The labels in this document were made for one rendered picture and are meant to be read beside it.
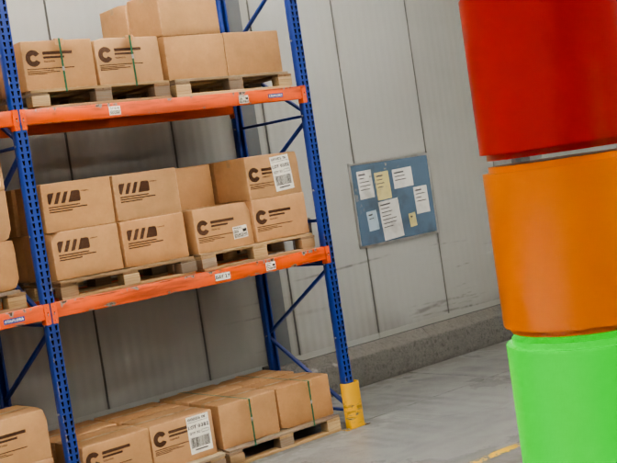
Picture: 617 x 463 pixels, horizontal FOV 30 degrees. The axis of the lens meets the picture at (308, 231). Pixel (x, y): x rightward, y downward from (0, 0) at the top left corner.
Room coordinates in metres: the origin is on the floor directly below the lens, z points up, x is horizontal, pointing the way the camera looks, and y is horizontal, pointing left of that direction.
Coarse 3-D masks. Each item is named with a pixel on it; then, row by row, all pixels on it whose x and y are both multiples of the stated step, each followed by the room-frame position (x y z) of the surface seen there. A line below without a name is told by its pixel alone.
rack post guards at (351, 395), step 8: (344, 384) 9.90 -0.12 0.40; (352, 384) 9.93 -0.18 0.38; (344, 392) 9.91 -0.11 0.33; (352, 392) 9.92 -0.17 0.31; (344, 400) 9.92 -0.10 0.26; (352, 400) 9.91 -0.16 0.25; (360, 400) 9.97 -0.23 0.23; (344, 408) 9.93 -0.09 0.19; (352, 408) 9.90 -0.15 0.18; (360, 408) 9.96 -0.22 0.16; (352, 416) 9.90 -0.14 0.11; (360, 416) 9.95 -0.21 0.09; (352, 424) 9.90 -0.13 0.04; (360, 424) 9.94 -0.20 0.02
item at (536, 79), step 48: (480, 0) 0.35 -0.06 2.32; (528, 0) 0.34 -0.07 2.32; (576, 0) 0.34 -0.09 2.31; (480, 48) 0.35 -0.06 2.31; (528, 48) 0.34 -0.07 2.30; (576, 48) 0.34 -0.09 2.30; (480, 96) 0.36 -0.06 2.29; (528, 96) 0.34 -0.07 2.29; (576, 96) 0.34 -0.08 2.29; (480, 144) 0.36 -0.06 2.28; (528, 144) 0.34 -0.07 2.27; (576, 144) 0.34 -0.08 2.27
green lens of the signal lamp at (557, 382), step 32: (512, 352) 0.36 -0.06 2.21; (544, 352) 0.34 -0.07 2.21; (576, 352) 0.34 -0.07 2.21; (608, 352) 0.34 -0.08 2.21; (512, 384) 0.36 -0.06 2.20; (544, 384) 0.35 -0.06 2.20; (576, 384) 0.34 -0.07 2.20; (608, 384) 0.34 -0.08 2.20; (544, 416) 0.35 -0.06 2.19; (576, 416) 0.34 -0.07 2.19; (608, 416) 0.34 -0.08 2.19; (544, 448) 0.35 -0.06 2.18; (576, 448) 0.34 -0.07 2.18; (608, 448) 0.34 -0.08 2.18
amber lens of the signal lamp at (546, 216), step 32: (544, 160) 0.35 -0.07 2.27; (576, 160) 0.34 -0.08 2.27; (608, 160) 0.34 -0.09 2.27; (512, 192) 0.35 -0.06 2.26; (544, 192) 0.34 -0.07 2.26; (576, 192) 0.34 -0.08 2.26; (608, 192) 0.34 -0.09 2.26; (512, 224) 0.35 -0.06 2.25; (544, 224) 0.34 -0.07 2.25; (576, 224) 0.34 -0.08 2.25; (608, 224) 0.34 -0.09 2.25; (512, 256) 0.35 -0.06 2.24; (544, 256) 0.34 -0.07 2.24; (576, 256) 0.34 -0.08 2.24; (608, 256) 0.34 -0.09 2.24; (512, 288) 0.35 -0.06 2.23; (544, 288) 0.34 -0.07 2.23; (576, 288) 0.34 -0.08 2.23; (608, 288) 0.34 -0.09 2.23; (512, 320) 0.35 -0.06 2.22; (544, 320) 0.34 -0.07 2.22; (576, 320) 0.34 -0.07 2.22; (608, 320) 0.34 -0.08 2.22
